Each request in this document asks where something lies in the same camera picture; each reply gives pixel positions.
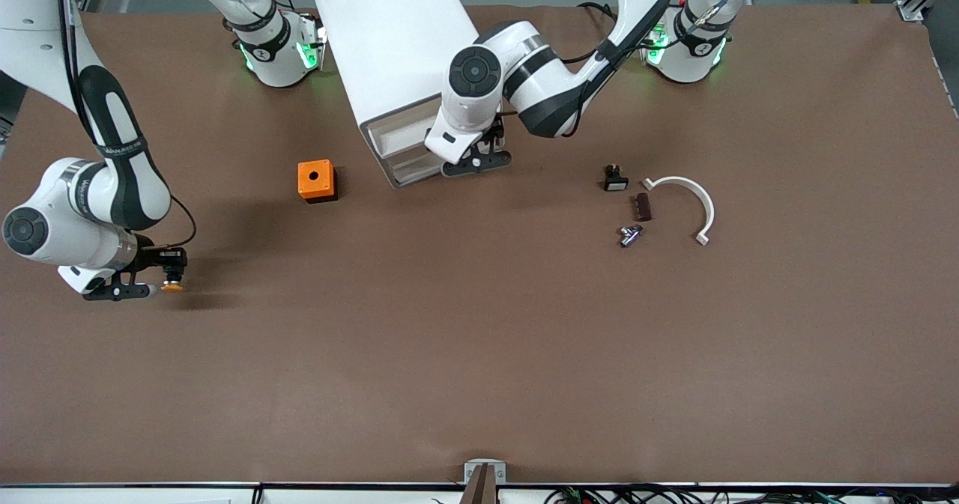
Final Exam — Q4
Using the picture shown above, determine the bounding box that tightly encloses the white plastic drawer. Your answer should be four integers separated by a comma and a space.
390, 161, 450, 189
369, 107, 444, 157
384, 148, 449, 179

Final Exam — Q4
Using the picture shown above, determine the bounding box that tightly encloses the white drawer cabinet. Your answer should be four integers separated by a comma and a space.
313, 0, 484, 189

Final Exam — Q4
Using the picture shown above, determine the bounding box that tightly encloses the white semicircular plastic clamp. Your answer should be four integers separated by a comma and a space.
642, 176, 716, 246

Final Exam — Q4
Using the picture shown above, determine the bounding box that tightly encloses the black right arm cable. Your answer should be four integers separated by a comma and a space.
54, 0, 198, 250

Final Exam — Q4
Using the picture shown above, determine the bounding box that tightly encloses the orange button enclosure box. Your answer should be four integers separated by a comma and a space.
297, 159, 338, 204

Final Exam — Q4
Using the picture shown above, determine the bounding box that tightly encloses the black base cable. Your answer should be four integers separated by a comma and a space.
562, 1, 645, 67

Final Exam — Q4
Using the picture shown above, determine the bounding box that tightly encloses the grey metal bracket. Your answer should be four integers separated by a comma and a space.
464, 459, 507, 504

